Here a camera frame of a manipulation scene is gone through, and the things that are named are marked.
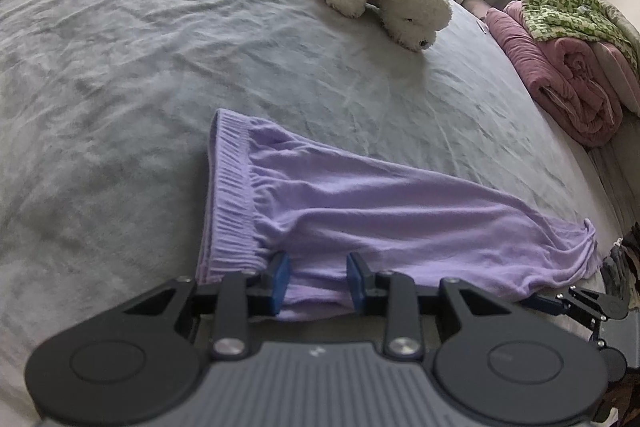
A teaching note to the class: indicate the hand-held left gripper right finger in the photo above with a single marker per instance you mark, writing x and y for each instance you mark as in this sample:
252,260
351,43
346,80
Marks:
356,282

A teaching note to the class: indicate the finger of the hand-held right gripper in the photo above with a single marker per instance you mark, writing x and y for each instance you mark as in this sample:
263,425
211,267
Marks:
545,304
600,304

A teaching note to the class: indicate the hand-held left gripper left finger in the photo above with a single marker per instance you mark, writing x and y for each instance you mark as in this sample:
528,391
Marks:
280,282

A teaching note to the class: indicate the purple pants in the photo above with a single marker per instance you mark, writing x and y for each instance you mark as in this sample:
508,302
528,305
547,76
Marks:
375,207

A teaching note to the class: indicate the grey quilted headboard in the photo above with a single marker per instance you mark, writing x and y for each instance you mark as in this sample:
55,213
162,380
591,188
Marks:
620,187

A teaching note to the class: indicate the pink folded quilt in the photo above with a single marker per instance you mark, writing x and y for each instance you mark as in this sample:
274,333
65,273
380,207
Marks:
560,72

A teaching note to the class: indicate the pale grey pillow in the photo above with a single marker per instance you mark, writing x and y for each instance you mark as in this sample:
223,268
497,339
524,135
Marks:
627,24

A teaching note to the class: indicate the small pen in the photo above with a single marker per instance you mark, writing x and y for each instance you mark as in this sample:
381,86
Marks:
482,26

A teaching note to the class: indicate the green patterned blanket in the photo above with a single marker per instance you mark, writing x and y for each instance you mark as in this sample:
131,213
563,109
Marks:
555,7

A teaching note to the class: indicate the pale pink pillow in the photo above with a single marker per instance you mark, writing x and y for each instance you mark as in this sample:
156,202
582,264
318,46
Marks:
475,7

